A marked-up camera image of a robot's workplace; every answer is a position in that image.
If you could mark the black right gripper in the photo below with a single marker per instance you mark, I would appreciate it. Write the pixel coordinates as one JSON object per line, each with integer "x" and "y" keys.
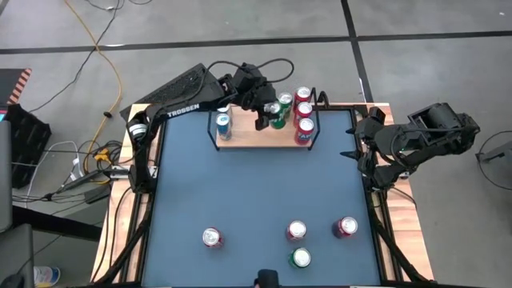
{"x": 370, "y": 124}

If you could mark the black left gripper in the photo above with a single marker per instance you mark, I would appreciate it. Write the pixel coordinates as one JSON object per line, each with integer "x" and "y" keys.
{"x": 254, "y": 94}

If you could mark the green Sprite can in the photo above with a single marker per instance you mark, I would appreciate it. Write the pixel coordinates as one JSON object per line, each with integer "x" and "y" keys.
{"x": 277, "y": 120}
{"x": 301, "y": 257}
{"x": 285, "y": 98}

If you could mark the blue sugarfree Red Bull can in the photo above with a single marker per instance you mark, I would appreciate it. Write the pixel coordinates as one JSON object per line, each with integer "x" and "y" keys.
{"x": 223, "y": 120}
{"x": 225, "y": 109}

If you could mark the red soda can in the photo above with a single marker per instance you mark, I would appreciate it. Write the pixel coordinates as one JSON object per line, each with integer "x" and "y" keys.
{"x": 349, "y": 225}
{"x": 302, "y": 94}

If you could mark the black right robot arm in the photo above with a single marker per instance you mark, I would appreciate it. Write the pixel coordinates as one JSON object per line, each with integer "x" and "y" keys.
{"x": 432, "y": 132}

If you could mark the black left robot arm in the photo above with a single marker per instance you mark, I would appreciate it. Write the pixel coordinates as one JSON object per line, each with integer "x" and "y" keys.
{"x": 184, "y": 110}

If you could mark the blue table mat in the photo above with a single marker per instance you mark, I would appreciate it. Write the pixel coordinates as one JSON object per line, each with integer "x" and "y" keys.
{"x": 260, "y": 180}

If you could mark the red Star Wars Coca-Cola can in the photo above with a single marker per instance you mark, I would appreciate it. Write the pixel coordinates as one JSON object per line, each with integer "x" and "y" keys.
{"x": 297, "y": 229}

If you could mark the small black floor puck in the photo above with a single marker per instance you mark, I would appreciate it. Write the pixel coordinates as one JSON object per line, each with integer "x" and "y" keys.
{"x": 107, "y": 114}

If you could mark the black power adapter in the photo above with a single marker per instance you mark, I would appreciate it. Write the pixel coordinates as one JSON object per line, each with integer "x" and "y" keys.
{"x": 98, "y": 194}

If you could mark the grey power strip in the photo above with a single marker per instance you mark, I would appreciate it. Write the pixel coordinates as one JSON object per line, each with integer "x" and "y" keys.
{"x": 80, "y": 182}

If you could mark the black floor beam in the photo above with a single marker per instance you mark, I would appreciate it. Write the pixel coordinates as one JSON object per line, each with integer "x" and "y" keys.
{"x": 60, "y": 226}

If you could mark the black plastic crate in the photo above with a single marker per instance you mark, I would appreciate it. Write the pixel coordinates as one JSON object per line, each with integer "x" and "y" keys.
{"x": 28, "y": 144}

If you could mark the black panel with orange stripes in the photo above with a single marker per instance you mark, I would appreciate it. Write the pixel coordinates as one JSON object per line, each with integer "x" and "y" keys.
{"x": 12, "y": 86}

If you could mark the grey cabinet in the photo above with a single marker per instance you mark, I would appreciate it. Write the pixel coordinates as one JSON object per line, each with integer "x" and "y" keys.
{"x": 5, "y": 176}

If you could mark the white and blue container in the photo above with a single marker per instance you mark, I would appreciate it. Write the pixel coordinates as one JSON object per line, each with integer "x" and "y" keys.
{"x": 46, "y": 275}

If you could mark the wooden shelf with black frame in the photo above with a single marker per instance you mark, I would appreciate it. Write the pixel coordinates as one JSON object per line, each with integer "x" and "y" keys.
{"x": 248, "y": 138}

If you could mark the black aluminium table frame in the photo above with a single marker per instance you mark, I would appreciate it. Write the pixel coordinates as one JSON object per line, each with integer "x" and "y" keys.
{"x": 378, "y": 248}

